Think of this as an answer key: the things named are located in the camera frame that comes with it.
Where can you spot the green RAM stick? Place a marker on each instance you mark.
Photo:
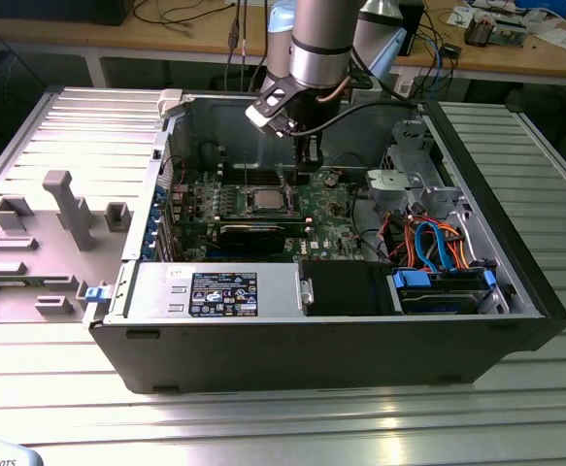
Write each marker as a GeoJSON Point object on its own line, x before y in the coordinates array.
{"type": "Point", "coordinates": [44, 280]}

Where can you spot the CPU socket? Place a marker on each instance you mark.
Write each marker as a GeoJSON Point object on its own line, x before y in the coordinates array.
{"type": "Point", "coordinates": [250, 200]}

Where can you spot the blue plastic clip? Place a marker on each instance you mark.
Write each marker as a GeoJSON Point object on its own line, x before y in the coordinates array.
{"type": "Point", "coordinates": [93, 295]}

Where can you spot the copper finned cooler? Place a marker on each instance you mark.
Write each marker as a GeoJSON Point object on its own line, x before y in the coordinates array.
{"type": "Point", "coordinates": [479, 31]}

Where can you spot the small black box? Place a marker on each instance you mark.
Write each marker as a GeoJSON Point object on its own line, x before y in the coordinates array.
{"type": "Point", "coordinates": [451, 51]}

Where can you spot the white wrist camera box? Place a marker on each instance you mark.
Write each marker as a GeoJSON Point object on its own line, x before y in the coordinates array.
{"type": "Point", "coordinates": [260, 116]}

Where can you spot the white papers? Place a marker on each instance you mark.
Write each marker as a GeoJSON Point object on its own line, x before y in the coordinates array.
{"type": "Point", "coordinates": [561, 39]}

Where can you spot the RAM slot white clips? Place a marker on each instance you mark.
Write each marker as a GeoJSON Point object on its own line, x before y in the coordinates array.
{"type": "Point", "coordinates": [263, 175]}
{"type": "Point", "coordinates": [282, 220]}
{"type": "Point", "coordinates": [263, 167]}

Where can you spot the black equipment box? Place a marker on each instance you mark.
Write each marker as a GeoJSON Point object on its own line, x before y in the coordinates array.
{"type": "Point", "coordinates": [54, 12]}

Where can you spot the grey parts rack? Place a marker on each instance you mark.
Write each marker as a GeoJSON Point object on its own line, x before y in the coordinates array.
{"type": "Point", "coordinates": [54, 272]}

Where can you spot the long wooden desk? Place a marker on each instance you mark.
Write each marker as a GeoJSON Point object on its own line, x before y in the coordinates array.
{"type": "Point", "coordinates": [166, 39]}

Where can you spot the silver power supply unit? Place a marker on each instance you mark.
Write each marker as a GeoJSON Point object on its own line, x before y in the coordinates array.
{"type": "Point", "coordinates": [277, 291]}

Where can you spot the hard disk with blue carrier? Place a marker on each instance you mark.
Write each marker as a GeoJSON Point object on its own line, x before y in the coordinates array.
{"type": "Point", "coordinates": [438, 303]}

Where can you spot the thin metal locking lever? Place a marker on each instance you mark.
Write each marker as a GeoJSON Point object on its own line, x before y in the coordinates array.
{"type": "Point", "coordinates": [246, 170]}

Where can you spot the silver coin battery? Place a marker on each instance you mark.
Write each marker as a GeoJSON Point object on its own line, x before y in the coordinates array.
{"type": "Point", "coordinates": [330, 181]}

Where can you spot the black open PC case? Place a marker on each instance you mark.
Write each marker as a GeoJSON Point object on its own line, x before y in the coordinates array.
{"type": "Point", "coordinates": [287, 354]}

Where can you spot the grey metal component box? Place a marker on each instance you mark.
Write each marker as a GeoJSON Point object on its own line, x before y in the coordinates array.
{"type": "Point", "coordinates": [509, 35]}

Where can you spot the RAM slot black clips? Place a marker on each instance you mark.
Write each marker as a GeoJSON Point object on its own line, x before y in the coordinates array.
{"type": "Point", "coordinates": [263, 216]}
{"type": "Point", "coordinates": [263, 171]}
{"type": "Point", "coordinates": [263, 179]}

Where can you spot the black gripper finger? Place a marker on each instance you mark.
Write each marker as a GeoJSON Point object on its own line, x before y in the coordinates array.
{"type": "Point", "coordinates": [311, 175]}

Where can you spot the silver square CPU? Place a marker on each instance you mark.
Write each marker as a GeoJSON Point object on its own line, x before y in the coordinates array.
{"type": "Point", "coordinates": [269, 199]}

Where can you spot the green motherboard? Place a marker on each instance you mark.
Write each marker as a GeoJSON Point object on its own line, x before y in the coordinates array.
{"type": "Point", "coordinates": [333, 228]}

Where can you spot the silver metal drive cage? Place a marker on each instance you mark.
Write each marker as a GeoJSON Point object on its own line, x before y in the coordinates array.
{"type": "Point", "coordinates": [384, 187]}

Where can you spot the blue cardboard box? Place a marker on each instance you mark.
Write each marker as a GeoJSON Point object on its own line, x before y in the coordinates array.
{"type": "Point", "coordinates": [544, 6]}

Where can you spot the black graphics card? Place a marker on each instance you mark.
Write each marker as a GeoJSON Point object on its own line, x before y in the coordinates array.
{"type": "Point", "coordinates": [251, 240]}

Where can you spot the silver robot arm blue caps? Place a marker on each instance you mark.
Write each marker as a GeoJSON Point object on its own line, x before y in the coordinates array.
{"type": "Point", "coordinates": [319, 43]}

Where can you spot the pale blue teach pendant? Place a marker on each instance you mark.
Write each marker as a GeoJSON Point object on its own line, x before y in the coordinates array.
{"type": "Point", "coordinates": [1, 451]}

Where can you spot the blue slot retention clip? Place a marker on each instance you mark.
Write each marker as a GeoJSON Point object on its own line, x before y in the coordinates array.
{"type": "Point", "coordinates": [149, 247]}
{"type": "Point", "coordinates": [155, 223]}
{"type": "Point", "coordinates": [161, 196]}

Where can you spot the small white label box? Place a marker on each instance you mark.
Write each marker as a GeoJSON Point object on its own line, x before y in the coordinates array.
{"type": "Point", "coordinates": [404, 87]}

